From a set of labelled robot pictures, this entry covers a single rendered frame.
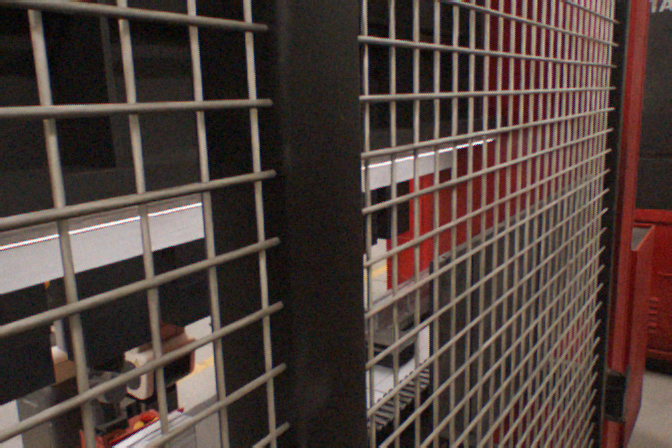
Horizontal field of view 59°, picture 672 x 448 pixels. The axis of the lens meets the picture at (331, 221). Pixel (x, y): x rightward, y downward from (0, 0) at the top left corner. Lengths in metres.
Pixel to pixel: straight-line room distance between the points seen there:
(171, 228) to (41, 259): 0.25
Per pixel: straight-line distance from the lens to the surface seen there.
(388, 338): 1.45
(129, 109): 0.17
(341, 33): 0.24
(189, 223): 1.17
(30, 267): 1.00
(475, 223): 2.21
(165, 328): 2.12
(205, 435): 1.43
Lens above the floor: 1.60
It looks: 12 degrees down
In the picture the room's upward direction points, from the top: 2 degrees counter-clockwise
